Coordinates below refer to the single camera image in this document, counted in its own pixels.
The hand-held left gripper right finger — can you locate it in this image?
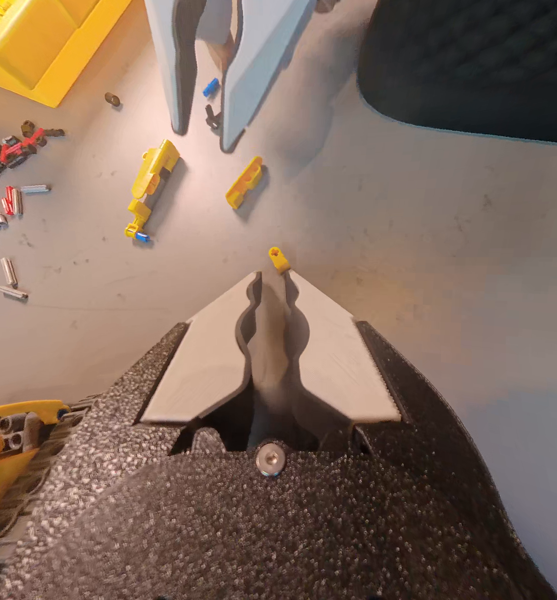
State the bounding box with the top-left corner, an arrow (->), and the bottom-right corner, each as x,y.
281,270 -> 401,423

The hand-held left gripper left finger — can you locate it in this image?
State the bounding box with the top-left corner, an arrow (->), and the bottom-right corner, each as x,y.
143,272 -> 262,427

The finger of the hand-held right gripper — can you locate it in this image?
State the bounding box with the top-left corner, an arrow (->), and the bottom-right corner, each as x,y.
146,0 -> 210,136
221,0 -> 317,153

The yellow parts bin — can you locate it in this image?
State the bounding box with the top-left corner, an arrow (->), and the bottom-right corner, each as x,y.
0,0 -> 134,109

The yellow beam assembly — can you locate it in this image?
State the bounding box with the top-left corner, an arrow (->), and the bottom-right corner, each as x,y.
128,140 -> 182,226

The yellow wedge panel piece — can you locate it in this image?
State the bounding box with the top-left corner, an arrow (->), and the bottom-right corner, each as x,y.
225,156 -> 265,211

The yellow tracked toy robot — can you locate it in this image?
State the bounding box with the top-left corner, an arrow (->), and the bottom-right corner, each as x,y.
0,400 -> 73,563

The pile of small building parts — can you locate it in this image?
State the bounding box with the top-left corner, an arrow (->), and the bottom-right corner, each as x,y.
0,119 -> 66,303

